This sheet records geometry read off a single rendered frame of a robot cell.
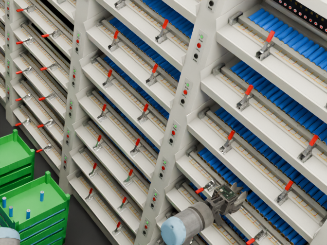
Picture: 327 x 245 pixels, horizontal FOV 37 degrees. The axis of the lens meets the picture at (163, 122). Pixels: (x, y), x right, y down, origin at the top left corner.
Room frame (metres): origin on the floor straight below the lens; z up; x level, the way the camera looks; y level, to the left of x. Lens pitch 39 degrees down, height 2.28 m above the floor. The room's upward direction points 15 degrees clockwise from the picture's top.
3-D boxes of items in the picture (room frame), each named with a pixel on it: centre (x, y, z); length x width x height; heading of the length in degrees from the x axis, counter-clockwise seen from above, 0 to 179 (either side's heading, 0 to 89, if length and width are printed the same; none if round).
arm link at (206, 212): (1.10, -0.20, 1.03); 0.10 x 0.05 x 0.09; 50
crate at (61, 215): (1.50, 0.52, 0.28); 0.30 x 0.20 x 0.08; 142
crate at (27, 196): (1.50, 0.52, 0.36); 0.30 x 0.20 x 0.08; 142
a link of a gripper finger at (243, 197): (1.23, -0.34, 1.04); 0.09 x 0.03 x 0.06; 135
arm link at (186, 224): (1.03, -0.15, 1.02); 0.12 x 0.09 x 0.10; 140
